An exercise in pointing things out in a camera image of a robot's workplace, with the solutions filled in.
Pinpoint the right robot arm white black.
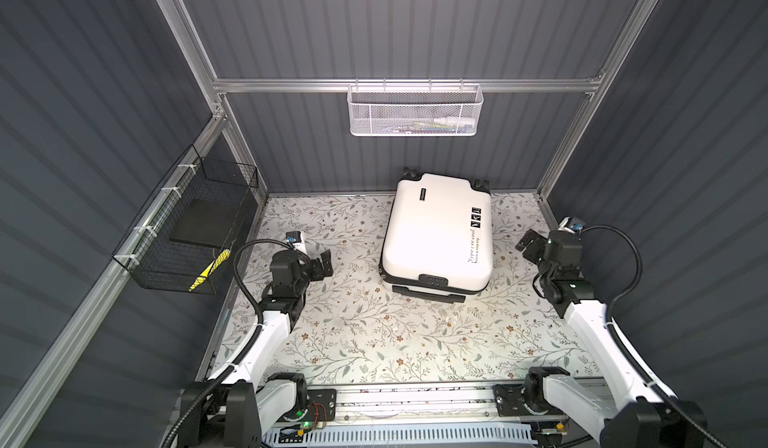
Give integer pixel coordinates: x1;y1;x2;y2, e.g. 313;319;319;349
516;218;713;447

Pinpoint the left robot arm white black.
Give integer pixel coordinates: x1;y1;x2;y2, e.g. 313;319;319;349
161;232;333;447

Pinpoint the yellow black striped item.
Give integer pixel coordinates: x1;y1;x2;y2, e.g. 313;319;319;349
188;249;231;292

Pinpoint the floral table mat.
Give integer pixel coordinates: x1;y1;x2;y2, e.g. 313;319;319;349
244;193;598;384

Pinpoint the black pad in basket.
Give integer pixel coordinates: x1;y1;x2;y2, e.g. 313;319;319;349
169;199;238;248

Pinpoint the white ventilation grille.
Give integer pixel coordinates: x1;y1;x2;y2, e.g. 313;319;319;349
263;422;539;447

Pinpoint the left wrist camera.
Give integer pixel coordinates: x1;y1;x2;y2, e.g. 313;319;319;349
285;230;308;255

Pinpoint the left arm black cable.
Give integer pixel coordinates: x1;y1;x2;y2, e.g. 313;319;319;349
158;237;301;448

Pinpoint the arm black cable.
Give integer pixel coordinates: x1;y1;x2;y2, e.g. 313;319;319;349
578;224;730;448
158;237;301;448

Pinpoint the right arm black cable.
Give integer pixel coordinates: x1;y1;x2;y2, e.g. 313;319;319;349
578;224;730;448

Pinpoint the black wire basket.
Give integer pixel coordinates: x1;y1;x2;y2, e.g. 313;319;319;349
113;146;259;295

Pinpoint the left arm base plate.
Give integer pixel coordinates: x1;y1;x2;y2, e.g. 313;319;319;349
286;389;338;422

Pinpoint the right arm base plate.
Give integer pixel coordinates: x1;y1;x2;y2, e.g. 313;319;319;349
492;384;565;417

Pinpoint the white wire basket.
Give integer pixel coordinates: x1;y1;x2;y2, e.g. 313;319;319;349
346;83;484;137

